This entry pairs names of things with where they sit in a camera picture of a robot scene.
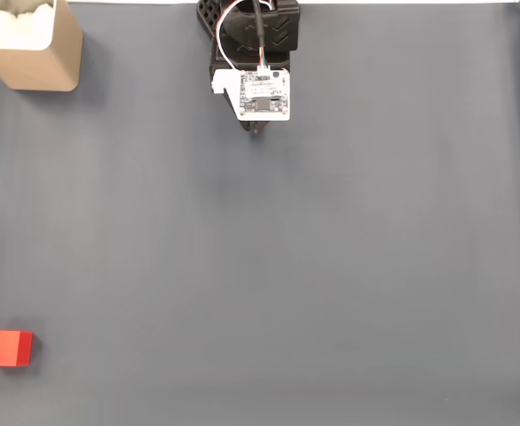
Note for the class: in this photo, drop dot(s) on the white crumpled paper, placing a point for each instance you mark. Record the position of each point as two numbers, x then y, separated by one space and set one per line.
20 29

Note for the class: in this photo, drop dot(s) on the beige box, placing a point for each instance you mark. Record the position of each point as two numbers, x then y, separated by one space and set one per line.
42 66

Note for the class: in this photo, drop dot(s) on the dark blue-grey mat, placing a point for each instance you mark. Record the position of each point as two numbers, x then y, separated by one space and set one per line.
286 266

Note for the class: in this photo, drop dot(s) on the red cube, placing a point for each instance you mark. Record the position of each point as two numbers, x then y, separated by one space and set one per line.
2 348

